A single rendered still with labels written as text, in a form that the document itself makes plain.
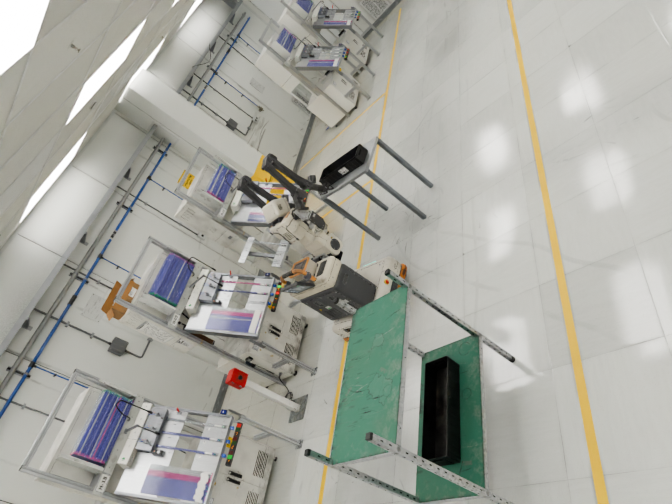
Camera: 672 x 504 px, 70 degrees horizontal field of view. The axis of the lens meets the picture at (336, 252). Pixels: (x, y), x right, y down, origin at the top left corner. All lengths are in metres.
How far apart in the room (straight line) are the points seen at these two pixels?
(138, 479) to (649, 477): 3.35
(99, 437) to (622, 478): 3.45
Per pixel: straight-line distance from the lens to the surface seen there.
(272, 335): 5.08
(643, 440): 2.74
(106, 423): 4.36
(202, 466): 4.19
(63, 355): 6.00
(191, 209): 5.71
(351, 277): 3.95
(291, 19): 9.69
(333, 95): 8.50
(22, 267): 6.26
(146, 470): 4.33
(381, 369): 2.46
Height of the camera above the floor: 2.39
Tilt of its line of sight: 24 degrees down
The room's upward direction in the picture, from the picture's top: 56 degrees counter-clockwise
